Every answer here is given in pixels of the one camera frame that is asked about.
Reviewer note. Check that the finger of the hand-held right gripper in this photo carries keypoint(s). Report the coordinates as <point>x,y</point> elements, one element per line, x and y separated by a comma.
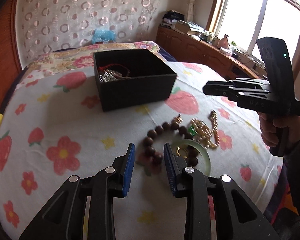
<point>247,82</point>
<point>215,88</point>

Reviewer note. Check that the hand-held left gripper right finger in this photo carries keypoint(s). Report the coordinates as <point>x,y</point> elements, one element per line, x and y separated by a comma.
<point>168,170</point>

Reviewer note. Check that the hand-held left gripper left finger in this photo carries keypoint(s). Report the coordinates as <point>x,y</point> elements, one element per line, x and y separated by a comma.
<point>130,170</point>

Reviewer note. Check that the pale green jade bangle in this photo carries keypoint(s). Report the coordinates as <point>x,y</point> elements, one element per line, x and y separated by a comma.
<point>205,155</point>

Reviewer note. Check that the black jewelry box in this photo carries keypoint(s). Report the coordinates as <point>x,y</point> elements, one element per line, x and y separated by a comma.
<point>135,92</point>

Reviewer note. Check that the silver bangle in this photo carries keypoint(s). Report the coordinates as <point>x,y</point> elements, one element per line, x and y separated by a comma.
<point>107,77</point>

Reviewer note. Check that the person's right hand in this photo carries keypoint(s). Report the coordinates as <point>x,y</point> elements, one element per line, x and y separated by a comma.
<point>266,130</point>

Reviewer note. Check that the white tissue pack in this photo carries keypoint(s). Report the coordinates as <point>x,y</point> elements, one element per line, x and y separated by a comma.
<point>227,51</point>

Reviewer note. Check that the green cap bottle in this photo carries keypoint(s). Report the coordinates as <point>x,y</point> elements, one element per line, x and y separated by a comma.
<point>233,45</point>

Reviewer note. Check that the green gem charm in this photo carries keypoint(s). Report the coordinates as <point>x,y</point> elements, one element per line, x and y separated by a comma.
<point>191,131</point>

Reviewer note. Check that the pink bottle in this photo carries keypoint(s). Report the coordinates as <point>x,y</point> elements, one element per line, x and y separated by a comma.
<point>224,41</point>

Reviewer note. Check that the small gold pendant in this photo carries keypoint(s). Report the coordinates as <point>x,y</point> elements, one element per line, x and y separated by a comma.
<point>178,118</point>

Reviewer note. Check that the long wooden cabinet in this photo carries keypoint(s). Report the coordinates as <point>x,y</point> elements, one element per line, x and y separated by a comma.
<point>190,47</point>

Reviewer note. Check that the group of small bottles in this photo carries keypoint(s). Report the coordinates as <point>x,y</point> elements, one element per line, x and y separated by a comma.
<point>212,37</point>

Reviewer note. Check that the dark blue bed sheet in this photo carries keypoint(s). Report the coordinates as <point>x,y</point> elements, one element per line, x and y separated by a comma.
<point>168,55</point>

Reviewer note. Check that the stack of boxes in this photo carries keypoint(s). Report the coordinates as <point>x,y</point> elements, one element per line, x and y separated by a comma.
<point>187,27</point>

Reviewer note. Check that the strawberry print cloth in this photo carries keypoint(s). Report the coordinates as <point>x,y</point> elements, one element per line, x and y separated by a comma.
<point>77,117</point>

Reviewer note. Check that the dark clothes pile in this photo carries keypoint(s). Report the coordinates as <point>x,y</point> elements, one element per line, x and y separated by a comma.
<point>171,18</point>

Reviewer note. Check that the floral window curtain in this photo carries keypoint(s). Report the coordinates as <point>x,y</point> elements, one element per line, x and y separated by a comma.
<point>193,2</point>

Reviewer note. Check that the floral blanket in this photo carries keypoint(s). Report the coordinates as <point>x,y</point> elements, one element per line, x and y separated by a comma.
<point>72,60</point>

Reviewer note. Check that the blue plastic bag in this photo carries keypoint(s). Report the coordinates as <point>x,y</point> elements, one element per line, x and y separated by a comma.
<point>102,35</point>

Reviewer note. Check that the circle pattern curtain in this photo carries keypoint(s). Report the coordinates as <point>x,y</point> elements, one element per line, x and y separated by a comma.
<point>77,17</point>

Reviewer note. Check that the brown wooden wardrobe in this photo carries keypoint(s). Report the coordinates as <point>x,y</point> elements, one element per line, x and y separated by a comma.
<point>2,55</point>

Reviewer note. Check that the wooden frame window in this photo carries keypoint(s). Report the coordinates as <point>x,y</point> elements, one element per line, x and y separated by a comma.
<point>240,10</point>

